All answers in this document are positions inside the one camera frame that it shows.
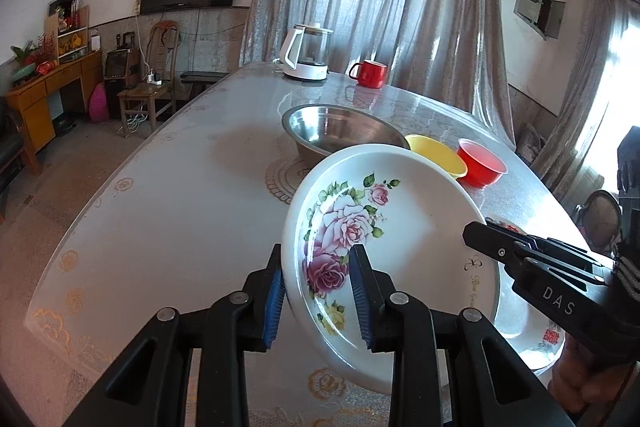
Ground white plate red characters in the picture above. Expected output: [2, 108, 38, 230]
[482, 215, 566, 373]

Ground white plate pink roses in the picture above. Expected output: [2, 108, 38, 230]
[281, 144, 499, 393]

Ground yellow plastic bowl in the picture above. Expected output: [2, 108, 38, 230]
[405, 134, 468, 179]

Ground person's right hand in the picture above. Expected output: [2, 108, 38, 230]
[548, 335, 638, 413]

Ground red plastic bowl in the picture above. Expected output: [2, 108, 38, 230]
[457, 139, 509, 188]

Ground round back chair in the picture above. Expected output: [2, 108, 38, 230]
[572, 190, 622, 257]

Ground red mug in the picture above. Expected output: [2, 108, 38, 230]
[348, 60, 387, 89]

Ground stainless steel bowl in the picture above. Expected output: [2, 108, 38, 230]
[281, 104, 410, 168]

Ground right side curtain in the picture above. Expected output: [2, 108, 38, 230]
[532, 0, 639, 206]

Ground black armchair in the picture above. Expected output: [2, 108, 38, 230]
[0, 98, 24, 192]

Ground white glass electric kettle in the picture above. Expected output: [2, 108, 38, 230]
[278, 23, 333, 82]

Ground pink bag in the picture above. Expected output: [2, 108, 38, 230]
[89, 83, 110, 122]

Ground dark wooden bench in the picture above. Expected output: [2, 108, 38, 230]
[180, 72, 228, 101]

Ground wooden desk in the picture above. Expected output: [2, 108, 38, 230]
[3, 51, 103, 176]

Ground wooden chair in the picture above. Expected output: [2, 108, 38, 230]
[118, 20, 180, 138]

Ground wooden shelf with ornaments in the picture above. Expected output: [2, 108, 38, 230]
[43, 0, 90, 64]

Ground wall electrical box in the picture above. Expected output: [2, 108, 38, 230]
[514, 0, 566, 40]

